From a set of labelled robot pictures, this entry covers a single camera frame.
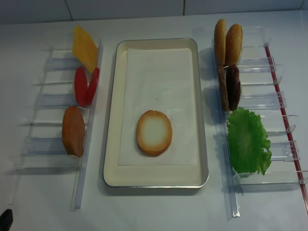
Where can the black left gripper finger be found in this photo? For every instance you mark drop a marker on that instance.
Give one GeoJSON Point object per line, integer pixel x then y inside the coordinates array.
{"type": "Point", "coordinates": [6, 220]}

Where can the green lettuce leaf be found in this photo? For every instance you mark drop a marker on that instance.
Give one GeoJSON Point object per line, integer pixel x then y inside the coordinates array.
{"type": "Point", "coordinates": [248, 142]}

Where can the left red tomato slice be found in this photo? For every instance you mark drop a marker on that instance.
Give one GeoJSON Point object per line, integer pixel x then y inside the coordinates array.
{"type": "Point", "coordinates": [80, 86]}

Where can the red tomato slice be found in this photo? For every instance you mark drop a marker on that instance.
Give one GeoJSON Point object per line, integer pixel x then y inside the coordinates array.
{"type": "Point", "coordinates": [92, 85]}
{"type": "Point", "coordinates": [80, 86]}

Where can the right red tomato slice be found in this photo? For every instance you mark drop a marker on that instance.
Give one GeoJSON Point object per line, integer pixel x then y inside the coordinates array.
{"type": "Point", "coordinates": [92, 85]}

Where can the yellow cheese slice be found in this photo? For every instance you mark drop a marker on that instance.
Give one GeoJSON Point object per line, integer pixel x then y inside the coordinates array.
{"type": "Point", "coordinates": [84, 48]}

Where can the left brown meat patty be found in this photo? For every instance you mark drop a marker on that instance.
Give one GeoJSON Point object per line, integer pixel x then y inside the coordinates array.
{"type": "Point", "coordinates": [223, 88]}

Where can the right dark meat patty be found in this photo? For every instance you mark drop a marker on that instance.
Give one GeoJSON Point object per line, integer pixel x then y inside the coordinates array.
{"type": "Point", "coordinates": [233, 86]}

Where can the clear acrylic left rack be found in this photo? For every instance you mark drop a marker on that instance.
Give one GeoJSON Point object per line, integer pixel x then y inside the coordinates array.
{"type": "Point", "coordinates": [43, 151]}

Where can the clear acrylic rack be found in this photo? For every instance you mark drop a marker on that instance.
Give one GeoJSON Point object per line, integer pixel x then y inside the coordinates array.
{"type": "Point", "coordinates": [260, 78]}
{"type": "Point", "coordinates": [43, 151]}

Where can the brown bun in left rack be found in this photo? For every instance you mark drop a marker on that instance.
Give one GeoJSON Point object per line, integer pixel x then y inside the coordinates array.
{"type": "Point", "coordinates": [73, 131]}

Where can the cream metal tray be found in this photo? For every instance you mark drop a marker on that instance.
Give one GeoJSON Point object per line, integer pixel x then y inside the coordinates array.
{"type": "Point", "coordinates": [152, 176]}

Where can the bottom bun slice on tray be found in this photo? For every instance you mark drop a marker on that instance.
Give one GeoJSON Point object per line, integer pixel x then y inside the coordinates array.
{"type": "Point", "coordinates": [154, 133]}

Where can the white paper liner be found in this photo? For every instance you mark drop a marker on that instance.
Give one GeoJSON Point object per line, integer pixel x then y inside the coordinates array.
{"type": "Point", "coordinates": [160, 80]}

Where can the left bun slice right rack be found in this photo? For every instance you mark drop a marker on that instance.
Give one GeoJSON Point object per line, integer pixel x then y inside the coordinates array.
{"type": "Point", "coordinates": [220, 41]}

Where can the bun slice rack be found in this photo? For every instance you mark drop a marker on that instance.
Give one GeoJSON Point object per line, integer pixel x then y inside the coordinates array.
{"type": "Point", "coordinates": [220, 41]}
{"type": "Point", "coordinates": [234, 40]}

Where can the clear acrylic right rack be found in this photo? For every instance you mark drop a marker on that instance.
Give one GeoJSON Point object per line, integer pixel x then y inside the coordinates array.
{"type": "Point", "coordinates": [260, 78]}

